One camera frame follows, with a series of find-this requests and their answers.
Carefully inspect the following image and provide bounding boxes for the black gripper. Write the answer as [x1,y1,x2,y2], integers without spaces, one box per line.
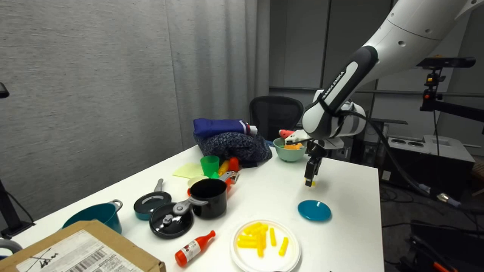
[305,140,330,185]

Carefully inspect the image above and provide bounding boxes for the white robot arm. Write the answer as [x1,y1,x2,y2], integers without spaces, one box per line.
[303,0,484,186]

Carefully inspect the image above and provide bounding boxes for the teal blue plate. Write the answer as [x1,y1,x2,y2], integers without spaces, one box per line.
[299,200,333,223]

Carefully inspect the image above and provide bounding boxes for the red orange toy vegetables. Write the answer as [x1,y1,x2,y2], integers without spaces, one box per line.
[219,158,241,189]

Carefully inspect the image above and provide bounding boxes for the green toy cup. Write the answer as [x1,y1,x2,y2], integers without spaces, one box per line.
[200,156,220,179]

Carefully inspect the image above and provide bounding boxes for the black toy pot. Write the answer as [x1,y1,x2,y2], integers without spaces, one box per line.
[190,179,228,220]

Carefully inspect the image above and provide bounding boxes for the white paper plate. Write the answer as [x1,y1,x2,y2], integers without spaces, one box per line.
[231,220,302,272]

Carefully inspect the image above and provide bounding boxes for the orange toy ketchup bottle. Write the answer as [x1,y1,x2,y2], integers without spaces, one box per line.
[175,230,217,268]

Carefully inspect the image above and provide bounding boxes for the mint green bowl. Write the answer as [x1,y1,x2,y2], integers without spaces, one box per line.
[273,138,306,164]

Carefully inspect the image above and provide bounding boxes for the dark blue patterned bag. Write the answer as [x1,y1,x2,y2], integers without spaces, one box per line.
[197,132,273,168]

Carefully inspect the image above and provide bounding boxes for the black office chair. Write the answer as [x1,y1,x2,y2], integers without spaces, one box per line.
[250,96,305,141]

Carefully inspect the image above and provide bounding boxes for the blue folded cloth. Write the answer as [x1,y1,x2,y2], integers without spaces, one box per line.
[194,118,259,140]

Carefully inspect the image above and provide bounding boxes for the light green cloth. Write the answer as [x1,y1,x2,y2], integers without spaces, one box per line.
[173,164,203,180]

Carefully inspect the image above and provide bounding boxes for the grey equipment cabinet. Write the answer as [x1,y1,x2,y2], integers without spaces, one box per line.
[388,135,476,199]

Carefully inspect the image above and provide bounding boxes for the black pot lid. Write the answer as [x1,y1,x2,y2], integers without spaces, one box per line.
[150,199,196,239]

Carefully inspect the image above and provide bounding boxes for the dark teal frying pan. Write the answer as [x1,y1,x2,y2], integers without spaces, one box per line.
[134,179,172,221]

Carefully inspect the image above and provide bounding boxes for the teal saucepan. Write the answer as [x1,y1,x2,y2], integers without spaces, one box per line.
[64,200,123,235]

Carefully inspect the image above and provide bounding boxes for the cardboard box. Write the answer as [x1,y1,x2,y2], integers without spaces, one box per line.
[0,221,167,272]

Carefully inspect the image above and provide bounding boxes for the black tripod stand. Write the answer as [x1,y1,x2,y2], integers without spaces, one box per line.
[0,82,37,241]

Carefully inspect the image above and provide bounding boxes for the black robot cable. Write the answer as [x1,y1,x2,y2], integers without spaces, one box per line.
[338,111,484,214]

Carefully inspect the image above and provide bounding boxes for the black camera on stand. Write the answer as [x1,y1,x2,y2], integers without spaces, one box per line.
[420,58,484,123]

